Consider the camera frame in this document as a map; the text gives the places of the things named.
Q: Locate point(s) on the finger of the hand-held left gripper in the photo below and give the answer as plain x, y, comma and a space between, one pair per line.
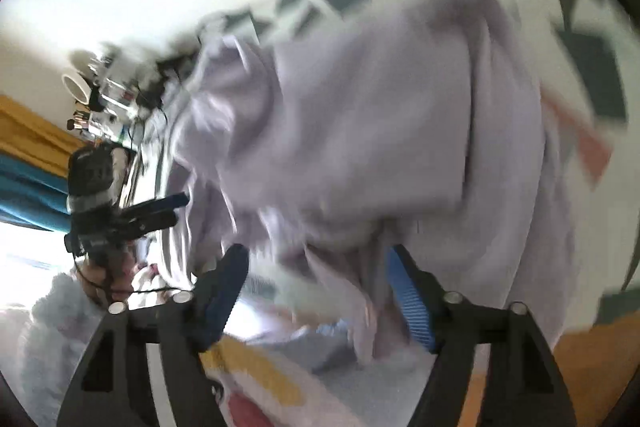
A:
160, 204
157, 224

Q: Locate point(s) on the person's left forearm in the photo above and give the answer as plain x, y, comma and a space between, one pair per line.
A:
55, 327

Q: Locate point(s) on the yellow curtain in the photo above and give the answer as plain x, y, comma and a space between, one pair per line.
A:
30, 122

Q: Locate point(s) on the teal curtain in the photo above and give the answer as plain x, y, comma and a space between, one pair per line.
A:
30, 192

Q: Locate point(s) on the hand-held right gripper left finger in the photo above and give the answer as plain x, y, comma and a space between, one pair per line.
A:
225, 302

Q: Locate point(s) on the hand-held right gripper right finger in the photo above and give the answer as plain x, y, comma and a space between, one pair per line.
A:
410, 302

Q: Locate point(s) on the lavender knit garment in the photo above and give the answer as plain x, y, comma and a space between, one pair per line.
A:
360, 122

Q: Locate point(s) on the window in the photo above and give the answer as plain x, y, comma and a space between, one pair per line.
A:
30, 257

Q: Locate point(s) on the white round container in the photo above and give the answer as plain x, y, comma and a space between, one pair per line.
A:
76, 88

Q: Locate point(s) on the geometric patterned bed sheet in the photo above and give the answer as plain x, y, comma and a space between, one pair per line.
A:
590, 72

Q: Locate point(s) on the person's left hand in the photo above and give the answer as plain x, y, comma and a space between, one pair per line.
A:
112, 279

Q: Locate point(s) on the pile of desk clutter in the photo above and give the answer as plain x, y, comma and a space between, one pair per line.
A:
115, 97

